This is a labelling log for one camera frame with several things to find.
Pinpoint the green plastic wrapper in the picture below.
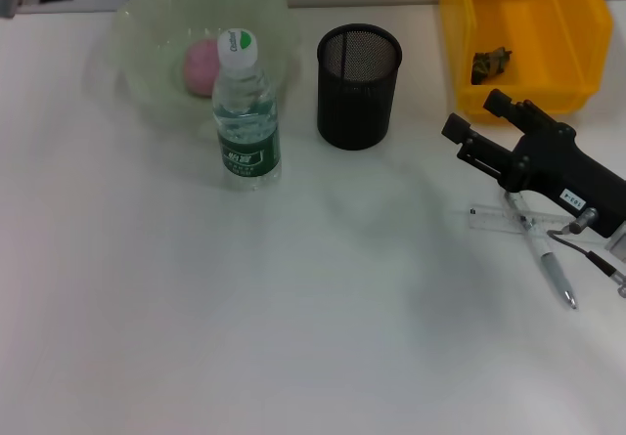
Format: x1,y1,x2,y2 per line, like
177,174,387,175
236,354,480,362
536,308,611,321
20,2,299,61
471,47,514,86

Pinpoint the transparent plastic ruler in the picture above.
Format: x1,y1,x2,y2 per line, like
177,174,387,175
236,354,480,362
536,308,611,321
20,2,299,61
469,203,581,234

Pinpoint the yellow plastic bin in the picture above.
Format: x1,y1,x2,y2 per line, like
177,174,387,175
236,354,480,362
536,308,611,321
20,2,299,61
438,0,615,124

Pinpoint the white grey pen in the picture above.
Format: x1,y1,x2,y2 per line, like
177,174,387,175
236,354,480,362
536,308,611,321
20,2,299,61
503,191,579,311

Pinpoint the clear green-label water bottle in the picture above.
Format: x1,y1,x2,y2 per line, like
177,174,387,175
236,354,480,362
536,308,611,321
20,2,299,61
211,26,284,193

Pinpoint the black mesh pen holder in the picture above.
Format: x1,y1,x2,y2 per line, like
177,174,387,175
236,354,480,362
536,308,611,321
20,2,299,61
316,23,403,152

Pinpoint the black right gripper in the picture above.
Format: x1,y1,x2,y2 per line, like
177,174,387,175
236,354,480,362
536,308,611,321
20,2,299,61
441,89,626,239

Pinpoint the pink toy peach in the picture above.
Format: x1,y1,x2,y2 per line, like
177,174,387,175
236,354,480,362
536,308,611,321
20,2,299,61
183,38,221,98

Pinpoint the grey right gripper cable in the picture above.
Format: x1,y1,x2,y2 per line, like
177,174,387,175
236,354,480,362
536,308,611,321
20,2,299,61
546,207,626,299

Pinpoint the translucent green plastic fruit bowl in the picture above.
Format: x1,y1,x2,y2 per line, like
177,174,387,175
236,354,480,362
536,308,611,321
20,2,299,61
86,0,304,131

